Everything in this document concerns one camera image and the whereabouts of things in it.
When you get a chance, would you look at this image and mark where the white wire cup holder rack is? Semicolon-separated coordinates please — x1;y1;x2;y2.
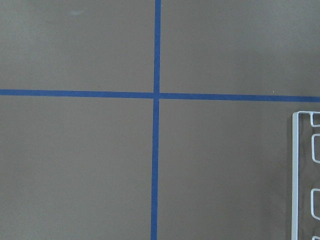
291;111;320;240

